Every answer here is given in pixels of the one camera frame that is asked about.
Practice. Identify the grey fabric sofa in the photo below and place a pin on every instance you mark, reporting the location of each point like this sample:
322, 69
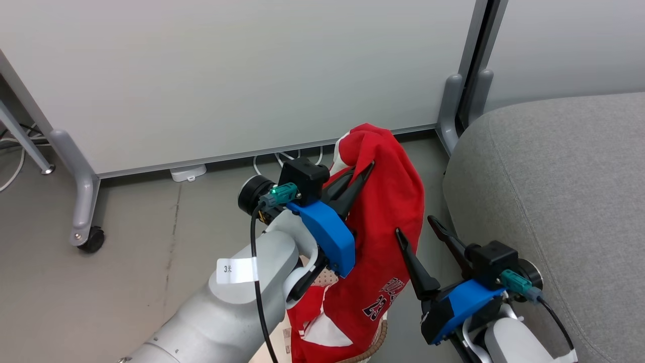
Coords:
554, 176

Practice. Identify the wide white partition panel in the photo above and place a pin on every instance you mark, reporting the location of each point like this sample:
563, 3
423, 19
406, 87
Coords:
227, 75

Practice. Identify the red basketball jersey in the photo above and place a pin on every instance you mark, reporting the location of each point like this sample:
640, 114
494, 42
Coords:
383, 212

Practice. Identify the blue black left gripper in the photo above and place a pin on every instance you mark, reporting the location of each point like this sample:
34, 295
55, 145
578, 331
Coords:
327, 237

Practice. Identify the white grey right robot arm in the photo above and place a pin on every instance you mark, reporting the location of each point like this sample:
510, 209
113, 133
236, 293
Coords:
514, 343

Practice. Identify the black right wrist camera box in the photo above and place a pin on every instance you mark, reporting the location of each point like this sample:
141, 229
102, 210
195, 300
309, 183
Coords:
491, 262

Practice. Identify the white power adapter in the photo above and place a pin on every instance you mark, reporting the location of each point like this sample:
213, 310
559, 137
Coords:
188, 172

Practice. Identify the narrow white partition panel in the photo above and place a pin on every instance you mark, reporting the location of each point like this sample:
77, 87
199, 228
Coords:
569, 45

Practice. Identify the grey metal table leg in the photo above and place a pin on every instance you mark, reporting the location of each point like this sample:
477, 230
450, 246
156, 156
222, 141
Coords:
27, 143

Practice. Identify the black caster wheel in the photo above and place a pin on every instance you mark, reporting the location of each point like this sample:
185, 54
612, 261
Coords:
93, 241

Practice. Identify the white paper label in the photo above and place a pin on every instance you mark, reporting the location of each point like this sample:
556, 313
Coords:
237, 270

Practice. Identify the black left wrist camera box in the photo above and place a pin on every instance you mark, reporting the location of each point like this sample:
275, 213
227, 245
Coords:
302, 176

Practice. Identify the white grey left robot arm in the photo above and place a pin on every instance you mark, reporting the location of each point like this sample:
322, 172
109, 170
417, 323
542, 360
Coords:
221, 312

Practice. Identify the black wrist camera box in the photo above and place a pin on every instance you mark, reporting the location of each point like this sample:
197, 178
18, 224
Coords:
491, 262
302, 176

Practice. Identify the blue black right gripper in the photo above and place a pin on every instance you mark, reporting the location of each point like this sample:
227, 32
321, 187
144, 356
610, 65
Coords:
463, 302

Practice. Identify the white perforated laundry basket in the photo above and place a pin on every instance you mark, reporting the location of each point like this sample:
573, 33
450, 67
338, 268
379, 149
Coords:
376, 348

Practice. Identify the grey partition leg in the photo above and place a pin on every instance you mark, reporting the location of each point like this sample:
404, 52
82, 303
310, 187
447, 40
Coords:
481, 93
448, 111
83, 191

